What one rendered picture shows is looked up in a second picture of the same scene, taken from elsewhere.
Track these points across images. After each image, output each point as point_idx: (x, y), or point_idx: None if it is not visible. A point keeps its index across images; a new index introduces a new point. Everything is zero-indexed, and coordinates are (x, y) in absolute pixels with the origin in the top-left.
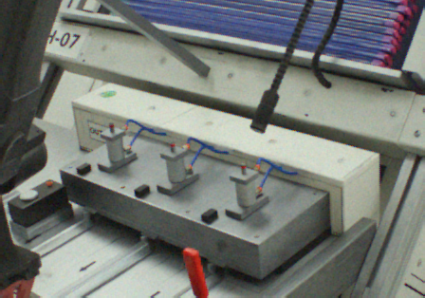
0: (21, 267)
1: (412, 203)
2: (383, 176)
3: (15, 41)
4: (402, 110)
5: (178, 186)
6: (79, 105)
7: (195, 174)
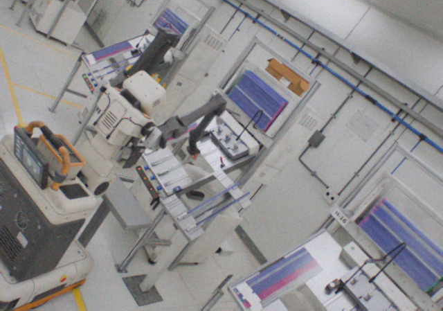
0: (197, 152)
1: (261, 154)
2: None
3: (201, 130)
4: (264, 138)
5: (226, 140)
6: None
7: (230, 138)
